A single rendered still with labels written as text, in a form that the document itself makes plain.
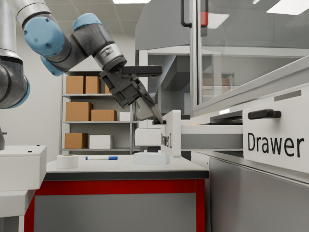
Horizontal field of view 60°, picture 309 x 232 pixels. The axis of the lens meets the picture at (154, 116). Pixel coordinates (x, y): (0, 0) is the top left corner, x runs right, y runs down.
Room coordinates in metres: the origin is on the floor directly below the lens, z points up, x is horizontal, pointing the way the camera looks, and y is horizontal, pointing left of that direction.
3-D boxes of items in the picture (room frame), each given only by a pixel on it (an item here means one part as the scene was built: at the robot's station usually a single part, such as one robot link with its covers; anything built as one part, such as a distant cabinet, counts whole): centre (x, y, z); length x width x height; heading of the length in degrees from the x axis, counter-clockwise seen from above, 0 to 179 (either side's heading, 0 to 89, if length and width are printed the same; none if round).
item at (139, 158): (1.04, 0.01, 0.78); 0.12 x 0.08 x 0.04; 77
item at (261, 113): (0.45, -0.19, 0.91); 0.07 x 0.04 x 0.01; 4
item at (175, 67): (2.50, -0.40, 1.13); 1.78 x 1.14 x 0.45; 4
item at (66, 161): (0.92, 0.29, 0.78); 0.07 x 0.07 x 0.04
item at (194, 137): (0.77, -0.25, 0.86); 0.40 x 0.26 x 0.06; 94
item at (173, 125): (0.75, -0.04, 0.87); 0.29 x 0.02 x 0.11; 4
